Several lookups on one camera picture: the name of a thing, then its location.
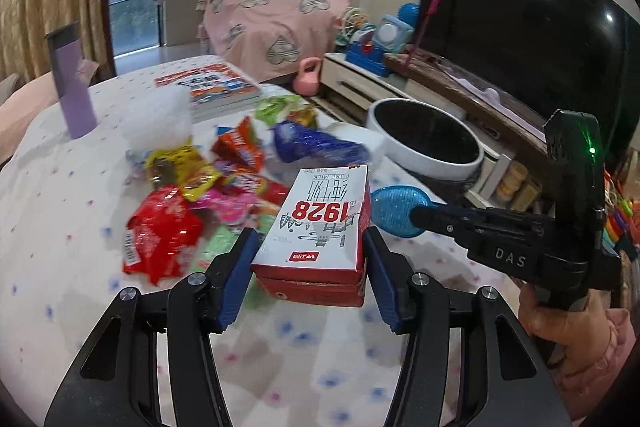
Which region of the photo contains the red snack bag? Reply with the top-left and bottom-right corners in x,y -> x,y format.
122,185 -> 204,285

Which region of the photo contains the red white milk carton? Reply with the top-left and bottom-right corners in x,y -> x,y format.
252,165 -> 371,308

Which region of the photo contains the blue plastic snack bag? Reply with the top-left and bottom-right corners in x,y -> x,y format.
273,120 -> 371,167

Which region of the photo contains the white black trash bin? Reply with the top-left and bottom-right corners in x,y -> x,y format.
367,98 -> 484,182

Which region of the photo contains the person's right hand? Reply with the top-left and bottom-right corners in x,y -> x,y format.
518,284 -> 612,375

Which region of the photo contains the white tv cabinet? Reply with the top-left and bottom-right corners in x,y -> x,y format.
317,52 -> 556,206

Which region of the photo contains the pink snack wrapper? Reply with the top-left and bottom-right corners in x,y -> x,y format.
190,188 -> 257,225

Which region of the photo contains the yellow snack wrapper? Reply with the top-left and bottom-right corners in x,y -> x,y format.
144,145 -> 221,202

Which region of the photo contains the white dotted tablecloth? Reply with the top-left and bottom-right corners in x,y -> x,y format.
1,56 -> 503,426

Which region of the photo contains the orange red snack wrapper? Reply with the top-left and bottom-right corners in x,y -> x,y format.
212,116 -> 265,172

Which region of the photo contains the white tissue ball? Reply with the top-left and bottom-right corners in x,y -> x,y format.
119,84 -> 193,153

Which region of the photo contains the black television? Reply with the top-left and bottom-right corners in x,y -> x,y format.
420,0 -> 639,168

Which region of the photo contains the blue toy machine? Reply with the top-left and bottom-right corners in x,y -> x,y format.
345,3 -> 420,78

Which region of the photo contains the green snack wrapper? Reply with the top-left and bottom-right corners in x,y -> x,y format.
254,94 -> 305,127

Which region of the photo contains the pink kettlebell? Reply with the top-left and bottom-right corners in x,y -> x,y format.
293,57 -> 322,96

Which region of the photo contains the purple box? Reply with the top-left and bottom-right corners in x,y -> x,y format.
46,23 -> 96,140

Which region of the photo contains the pink sofa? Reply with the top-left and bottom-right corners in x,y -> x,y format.
0,72 -> 58,164

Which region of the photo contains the pink heart patterned cover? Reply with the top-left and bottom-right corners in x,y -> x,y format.
196,0 -> 349,82

